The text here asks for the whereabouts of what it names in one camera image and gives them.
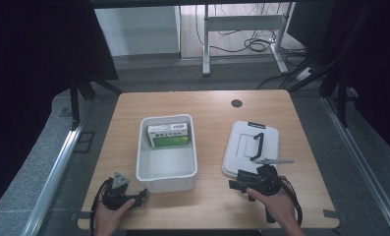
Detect black tripod stand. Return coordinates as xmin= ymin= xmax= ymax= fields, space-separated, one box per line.
xmin=69 ymin=70 xmax=123 ymax=123

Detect white power strip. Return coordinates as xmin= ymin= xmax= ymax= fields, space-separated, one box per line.
xmin=295 ymin=67 xmax=315 ymax=83

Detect black floor cables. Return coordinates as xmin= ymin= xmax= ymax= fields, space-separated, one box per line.
xmin=195 ymin=3 xmax=309 ymax=90

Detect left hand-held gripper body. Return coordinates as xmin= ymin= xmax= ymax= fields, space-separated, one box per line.
xmin=101 ymin=171 xmax=139 ymax=211

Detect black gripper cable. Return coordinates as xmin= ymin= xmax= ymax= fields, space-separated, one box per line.
xmin=280 ymin=178 xmax=304 ymax=228
xmin=89 ymin=176 xmax=114 ymax=236

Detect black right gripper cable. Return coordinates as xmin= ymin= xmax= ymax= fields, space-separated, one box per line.
xmin=280 ymin=178 xmax=304 ymax=228

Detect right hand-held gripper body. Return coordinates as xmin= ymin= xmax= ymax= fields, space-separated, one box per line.
xmin=236 ymin=157 xmax=296 ymax=224

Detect white cabinet panel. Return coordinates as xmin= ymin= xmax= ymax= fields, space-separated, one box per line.
xmin=93 ymin=5 xmax=181 ymax=57

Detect white metal desk frame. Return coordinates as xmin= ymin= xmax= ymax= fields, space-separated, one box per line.
xmin=201 ymin=2 xmax=297 ymax=78

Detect black metal stand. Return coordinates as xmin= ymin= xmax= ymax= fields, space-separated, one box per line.
xmin=286 ymin=6 xmax=359 ymax=129

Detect white lid with black handle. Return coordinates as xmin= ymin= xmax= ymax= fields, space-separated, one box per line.
xmin=221 ymin=120 xmax=281 ymax=180

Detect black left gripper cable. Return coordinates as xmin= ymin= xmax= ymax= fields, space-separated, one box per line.
xmin=89 ymin=176 xmax=114 ymax=236

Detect person's right hand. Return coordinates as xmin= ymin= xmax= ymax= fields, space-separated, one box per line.
xmin=246 ymin=176 xmax=298 ymax=230

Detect white plastic bin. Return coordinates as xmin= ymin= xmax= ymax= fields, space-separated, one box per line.
xmin=136 ymin=113 xmax=198 ymax=194

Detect black floor plate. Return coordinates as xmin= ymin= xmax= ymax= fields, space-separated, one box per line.
xmin=73 ymin=131 xmax=96 ymax=154

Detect aluminium floor rail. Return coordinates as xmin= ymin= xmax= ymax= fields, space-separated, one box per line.
xmin=21 ymin=119 xmax=85 ymax=236
xmin=321 ymin=95 xmax=390 ymax=230

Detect green and white box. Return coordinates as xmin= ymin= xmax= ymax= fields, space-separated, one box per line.
xmin=146 ymin=122 xmax=191 ymax=148

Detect person's left hand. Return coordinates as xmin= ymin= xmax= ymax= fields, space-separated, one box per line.
xmin=93 ymin=198 xmax=137 ymax=236

